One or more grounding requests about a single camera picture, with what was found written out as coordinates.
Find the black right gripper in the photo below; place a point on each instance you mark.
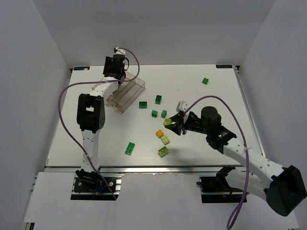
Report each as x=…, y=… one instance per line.
x=181, y=122

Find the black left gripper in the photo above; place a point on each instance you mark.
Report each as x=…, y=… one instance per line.
x=121, y=75

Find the pale green small lego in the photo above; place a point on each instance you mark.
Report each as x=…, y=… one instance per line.
x=167, y=121

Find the pale green 2x2 lego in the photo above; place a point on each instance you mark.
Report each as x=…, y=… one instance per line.
x=165, y=139

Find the orange face 2x2 lego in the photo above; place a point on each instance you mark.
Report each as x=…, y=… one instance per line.
x=159, y=133

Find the lime green 2x2 lego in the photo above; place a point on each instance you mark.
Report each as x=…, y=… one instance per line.
x=163, y=151

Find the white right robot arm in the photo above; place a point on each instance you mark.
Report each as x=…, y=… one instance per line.
x=281, y=187

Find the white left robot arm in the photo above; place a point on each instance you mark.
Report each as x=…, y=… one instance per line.
x=91, y=109

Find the green lego brick center-right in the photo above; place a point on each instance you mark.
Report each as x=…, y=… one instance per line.
x=164, y=113

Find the green lego brick center-left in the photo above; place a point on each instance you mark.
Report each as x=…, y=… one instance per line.
x=154, y=113

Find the clear three-compartment organizer tray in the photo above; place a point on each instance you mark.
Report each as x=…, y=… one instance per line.
x=127, y=93

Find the green upturned 2x2 lego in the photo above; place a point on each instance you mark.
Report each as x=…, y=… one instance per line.
x=158, y=99

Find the blue left corner label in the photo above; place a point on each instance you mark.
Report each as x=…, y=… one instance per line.
x=81, y=68

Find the blue corner label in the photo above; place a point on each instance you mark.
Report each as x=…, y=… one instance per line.
x=81, y=68
x=224, y=66

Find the green upturned 2x3 lego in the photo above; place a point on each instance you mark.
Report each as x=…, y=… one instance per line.
x=142, y=104

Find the green far 2x2 lego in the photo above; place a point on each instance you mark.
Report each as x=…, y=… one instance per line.
x=205, y=81

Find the green flat 2x4 lego plate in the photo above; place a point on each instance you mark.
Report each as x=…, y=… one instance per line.
x=130, y=148

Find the blue right corner label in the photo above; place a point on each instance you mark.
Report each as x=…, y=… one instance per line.
x=224, y=66

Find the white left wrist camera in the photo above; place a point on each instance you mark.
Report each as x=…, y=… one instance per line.
x=119, y=51

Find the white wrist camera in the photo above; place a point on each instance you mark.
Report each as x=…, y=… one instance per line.
x=181, y=108
x=119, y=51

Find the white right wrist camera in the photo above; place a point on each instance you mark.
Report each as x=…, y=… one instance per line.
x=181, y=108

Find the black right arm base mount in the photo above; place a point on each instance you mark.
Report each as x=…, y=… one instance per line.
x=216, y=190

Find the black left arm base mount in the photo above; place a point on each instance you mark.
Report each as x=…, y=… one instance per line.
x=90, y=186

